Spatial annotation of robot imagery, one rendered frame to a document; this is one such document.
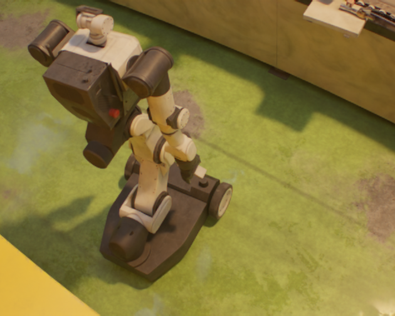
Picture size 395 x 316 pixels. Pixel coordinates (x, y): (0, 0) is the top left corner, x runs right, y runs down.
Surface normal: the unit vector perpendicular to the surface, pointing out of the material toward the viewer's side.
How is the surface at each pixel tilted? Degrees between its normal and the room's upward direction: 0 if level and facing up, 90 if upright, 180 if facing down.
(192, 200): 0
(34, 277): 0
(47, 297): 0
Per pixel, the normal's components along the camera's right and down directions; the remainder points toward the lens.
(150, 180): -0.46, 0.40
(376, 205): -0.11, -0.54
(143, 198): -0.41, 0.18
